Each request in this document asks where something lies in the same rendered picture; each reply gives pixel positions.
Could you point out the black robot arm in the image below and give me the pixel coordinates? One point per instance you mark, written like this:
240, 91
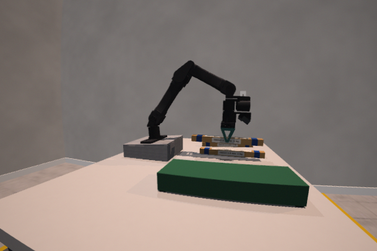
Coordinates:
181, 77

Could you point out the brown cardboard box with blue bands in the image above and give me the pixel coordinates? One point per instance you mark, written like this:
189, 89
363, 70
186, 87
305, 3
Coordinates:
232, 152

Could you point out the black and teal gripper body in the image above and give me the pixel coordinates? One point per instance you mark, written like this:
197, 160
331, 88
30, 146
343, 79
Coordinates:
225, 123

